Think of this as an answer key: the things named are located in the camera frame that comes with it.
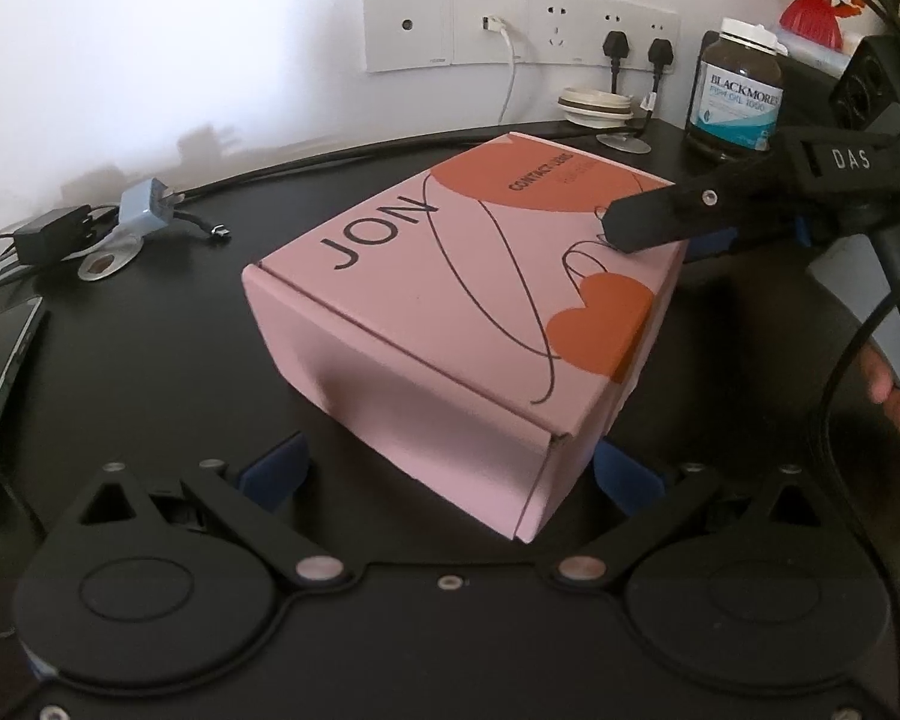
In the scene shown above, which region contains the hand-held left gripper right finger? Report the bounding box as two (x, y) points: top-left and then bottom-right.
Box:
(553, 441), (845, 587)

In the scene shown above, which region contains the black storage box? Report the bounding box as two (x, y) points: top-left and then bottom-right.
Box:
(701, 30), (867, 143)

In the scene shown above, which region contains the blue USB charger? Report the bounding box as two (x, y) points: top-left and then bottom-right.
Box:
(118, 180), (186, 231)

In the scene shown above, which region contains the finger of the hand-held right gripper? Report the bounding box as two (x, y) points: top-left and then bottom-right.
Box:
(686, 214), (809, 262)
(598, 142), (803, 254)

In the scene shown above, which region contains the white wall socket panel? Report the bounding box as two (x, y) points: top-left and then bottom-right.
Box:
(362, 0), (681, 74)

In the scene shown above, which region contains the long black cable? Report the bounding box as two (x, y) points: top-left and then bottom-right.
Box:
(169, 120), (601, 200)

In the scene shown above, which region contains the black power adapter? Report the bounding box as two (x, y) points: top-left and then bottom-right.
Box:
(13, 206), (95, 265)

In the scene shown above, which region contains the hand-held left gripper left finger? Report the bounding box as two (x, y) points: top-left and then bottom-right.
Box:
(64, 431), (352, 590)

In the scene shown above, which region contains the black power plug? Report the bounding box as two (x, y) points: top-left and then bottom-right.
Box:
(647, 37), (676, 102)
(604, 30), (631, 95)

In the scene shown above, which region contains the short black USB cable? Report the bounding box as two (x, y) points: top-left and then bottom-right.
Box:
(172, 210), (231, 242)

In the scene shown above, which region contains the silver round disc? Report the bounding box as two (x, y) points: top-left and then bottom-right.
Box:
(79, 235), (142, 284)

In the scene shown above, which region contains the pink cardboard box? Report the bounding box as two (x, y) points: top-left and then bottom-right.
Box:
(241, 133), (687, 545)

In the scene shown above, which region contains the red vase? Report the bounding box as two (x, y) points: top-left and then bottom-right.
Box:
(780, 0), (845, 52)

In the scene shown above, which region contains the silver slim device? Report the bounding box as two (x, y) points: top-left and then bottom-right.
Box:
(0, 296), (51, 481)

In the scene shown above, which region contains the brown supplement bottle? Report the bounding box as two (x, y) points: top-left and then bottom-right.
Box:
(682, 17), (788, 164)

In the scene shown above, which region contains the white USB plug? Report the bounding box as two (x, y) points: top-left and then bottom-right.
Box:
(482, 15), (518, 125)

